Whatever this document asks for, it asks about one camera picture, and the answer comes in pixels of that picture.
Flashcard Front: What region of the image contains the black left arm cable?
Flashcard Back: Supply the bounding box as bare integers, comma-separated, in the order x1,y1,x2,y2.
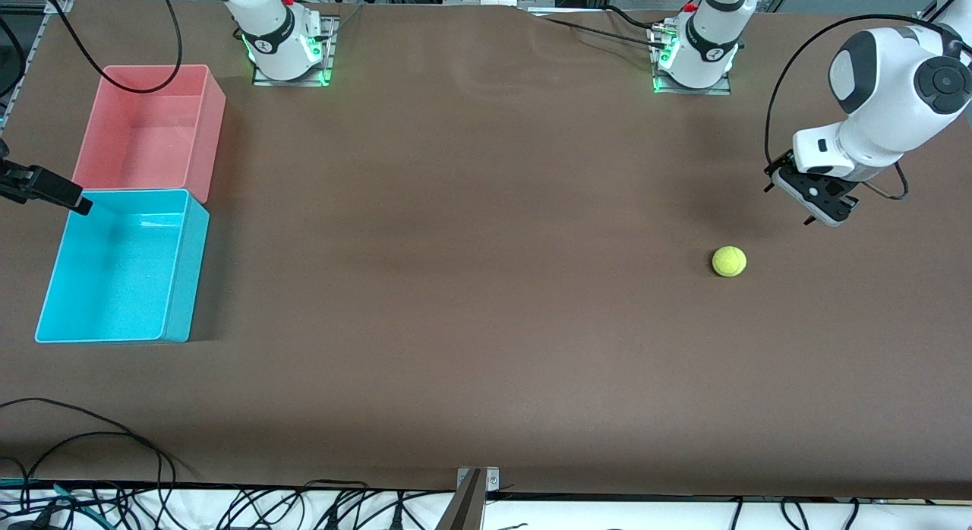
763,14,950,174

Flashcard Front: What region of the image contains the teal cable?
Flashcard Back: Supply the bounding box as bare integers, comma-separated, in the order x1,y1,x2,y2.
0,477,103,519

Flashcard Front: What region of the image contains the black base power cable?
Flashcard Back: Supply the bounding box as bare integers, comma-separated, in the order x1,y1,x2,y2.
532,15,671,51

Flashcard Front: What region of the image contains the yellow-green tennis ball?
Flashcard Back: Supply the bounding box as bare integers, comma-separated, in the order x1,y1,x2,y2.
712,245,747,279

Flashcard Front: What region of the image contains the long looped black cable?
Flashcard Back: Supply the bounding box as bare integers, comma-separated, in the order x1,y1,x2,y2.
0,397,177,508

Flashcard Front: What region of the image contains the thin black camera cable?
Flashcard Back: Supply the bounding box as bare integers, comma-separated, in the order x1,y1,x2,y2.
864,160,910,202

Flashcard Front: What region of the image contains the blue plastic bin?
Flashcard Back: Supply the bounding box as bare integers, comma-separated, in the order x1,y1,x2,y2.
34,188,210,344

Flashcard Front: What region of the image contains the pink plastic bin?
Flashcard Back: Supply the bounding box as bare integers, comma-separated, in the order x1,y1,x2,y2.
72,64,227,204

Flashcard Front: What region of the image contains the grey aluminium post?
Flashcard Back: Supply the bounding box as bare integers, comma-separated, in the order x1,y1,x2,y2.
435,469,485,530

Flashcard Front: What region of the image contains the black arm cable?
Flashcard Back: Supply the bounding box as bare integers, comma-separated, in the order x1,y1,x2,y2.
763,14,950,174
38,0,183,94

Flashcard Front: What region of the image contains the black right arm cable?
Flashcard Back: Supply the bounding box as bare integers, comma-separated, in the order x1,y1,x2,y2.
38,0,183,94

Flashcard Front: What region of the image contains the silver metal bracket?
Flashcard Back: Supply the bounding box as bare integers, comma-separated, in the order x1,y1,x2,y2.
456,467,500,494

